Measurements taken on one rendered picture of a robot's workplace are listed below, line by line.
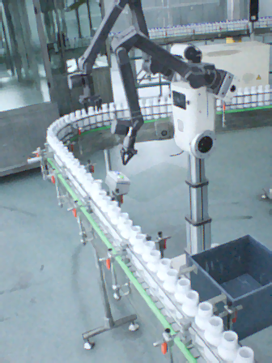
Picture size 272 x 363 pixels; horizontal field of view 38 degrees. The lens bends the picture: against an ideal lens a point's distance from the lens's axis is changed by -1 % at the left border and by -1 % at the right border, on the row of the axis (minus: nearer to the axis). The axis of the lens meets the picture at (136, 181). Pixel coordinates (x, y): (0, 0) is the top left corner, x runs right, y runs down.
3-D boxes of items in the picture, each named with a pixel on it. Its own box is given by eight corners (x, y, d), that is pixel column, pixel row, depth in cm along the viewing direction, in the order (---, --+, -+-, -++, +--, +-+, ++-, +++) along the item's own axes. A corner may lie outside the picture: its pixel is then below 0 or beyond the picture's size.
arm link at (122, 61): (128, 47, 158) (122, 35, 165) (113, 51, 158) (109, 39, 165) (146, 127, 189) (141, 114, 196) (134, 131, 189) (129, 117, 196)
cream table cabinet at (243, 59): (252, 116, 638) (253, 40, 588) (267, 126, 582) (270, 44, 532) (186, 124, 633) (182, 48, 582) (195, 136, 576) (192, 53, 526)
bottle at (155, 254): (170, 290, 138) (167, 252, 131) (159, 300, 134) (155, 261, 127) (157, 283, 142) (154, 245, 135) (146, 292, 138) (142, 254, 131)
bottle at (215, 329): (223, 354, 111) (223, 311, 104) (228, 372, 106) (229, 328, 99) (202, 356, 111) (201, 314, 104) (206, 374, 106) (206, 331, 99)
